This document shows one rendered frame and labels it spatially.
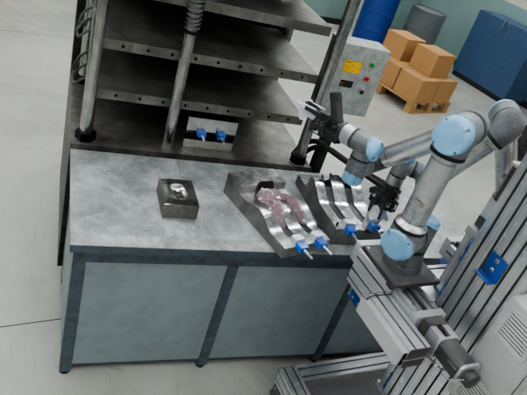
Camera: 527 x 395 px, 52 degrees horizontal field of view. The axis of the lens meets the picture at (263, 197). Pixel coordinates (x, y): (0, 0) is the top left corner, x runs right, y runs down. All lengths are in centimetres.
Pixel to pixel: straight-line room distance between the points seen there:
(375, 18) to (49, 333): 786
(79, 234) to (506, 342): 154
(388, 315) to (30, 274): 195
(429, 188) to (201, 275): 107
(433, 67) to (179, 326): 548
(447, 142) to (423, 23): 769
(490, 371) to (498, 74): 778
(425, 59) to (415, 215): 566
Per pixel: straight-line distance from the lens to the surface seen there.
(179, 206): 231
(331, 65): 290
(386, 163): 202
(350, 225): 249
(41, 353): 282
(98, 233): 220
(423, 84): 715
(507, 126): 223
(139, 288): 238
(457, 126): 172
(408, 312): 205
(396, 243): 189
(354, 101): 321
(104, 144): 281
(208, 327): 263
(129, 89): 281
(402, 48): 760
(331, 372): 278
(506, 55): 948
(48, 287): 312
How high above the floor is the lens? 215
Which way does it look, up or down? 31 degrees down
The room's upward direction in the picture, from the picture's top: 18 degrees clockwise
